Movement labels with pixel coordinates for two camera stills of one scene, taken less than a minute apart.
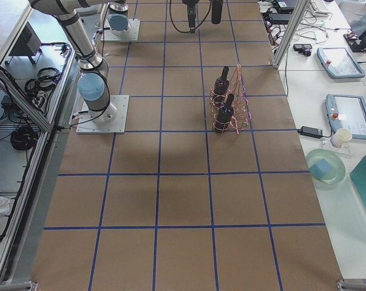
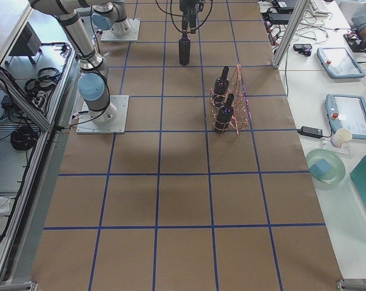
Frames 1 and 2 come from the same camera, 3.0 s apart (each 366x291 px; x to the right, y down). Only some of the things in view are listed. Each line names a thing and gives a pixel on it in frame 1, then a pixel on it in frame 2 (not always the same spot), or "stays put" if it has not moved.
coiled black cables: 21,137 stays put
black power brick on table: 310,132 stays put
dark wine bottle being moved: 216,11 to 184,43
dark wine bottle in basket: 221,86 stays put
